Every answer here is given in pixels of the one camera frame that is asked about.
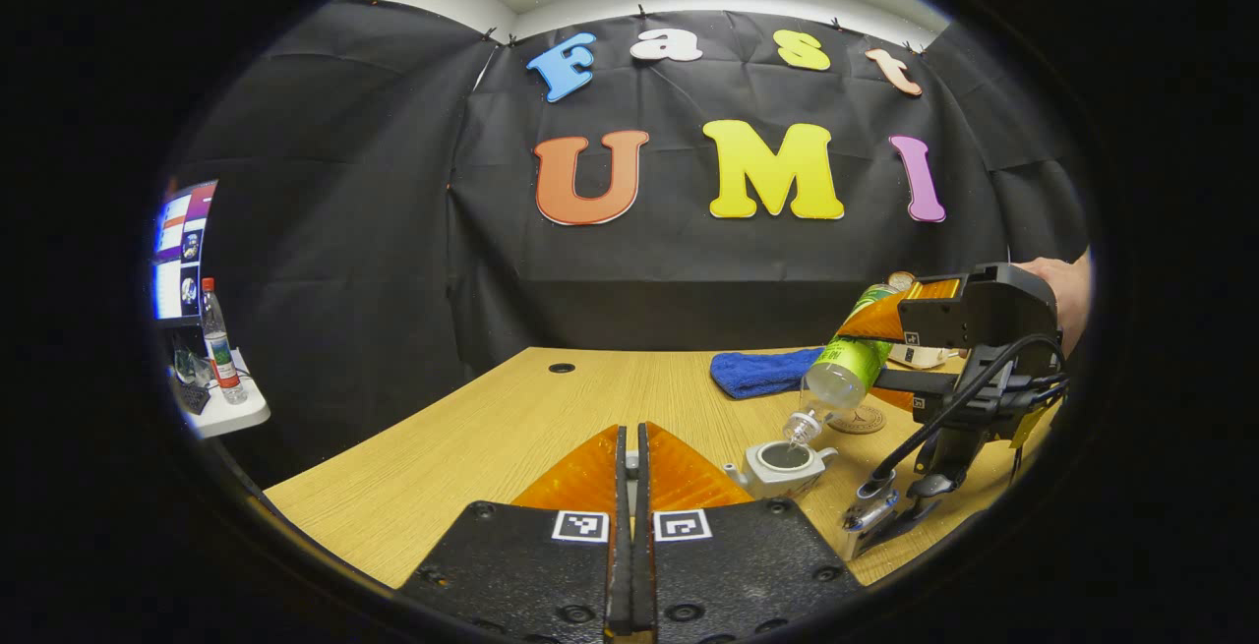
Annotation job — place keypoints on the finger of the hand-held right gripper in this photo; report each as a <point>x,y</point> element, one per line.
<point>920,386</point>
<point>934,324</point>

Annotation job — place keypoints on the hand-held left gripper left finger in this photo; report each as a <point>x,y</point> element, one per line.
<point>551,565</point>

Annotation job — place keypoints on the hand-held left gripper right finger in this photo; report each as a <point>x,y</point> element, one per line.
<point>728,565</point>

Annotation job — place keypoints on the round brown coaster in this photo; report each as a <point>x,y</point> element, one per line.
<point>866,421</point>

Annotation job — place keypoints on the clear green-label water bottle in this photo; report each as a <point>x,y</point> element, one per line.
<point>846,369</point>

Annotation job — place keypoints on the white floral teacup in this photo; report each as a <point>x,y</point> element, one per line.
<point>787,479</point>

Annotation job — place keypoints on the red-capped clear bottle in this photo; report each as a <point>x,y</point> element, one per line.
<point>222,349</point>

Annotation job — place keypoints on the blue towel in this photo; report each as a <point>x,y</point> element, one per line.
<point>757,374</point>

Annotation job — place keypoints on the white side table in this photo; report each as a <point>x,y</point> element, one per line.
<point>236,418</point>

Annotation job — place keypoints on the black backdrop cloth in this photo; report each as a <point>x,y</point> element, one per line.
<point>344,231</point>

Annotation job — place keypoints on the small black device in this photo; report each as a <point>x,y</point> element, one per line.
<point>193,398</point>

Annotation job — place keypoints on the computer monitor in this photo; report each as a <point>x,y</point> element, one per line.
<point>182,251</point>

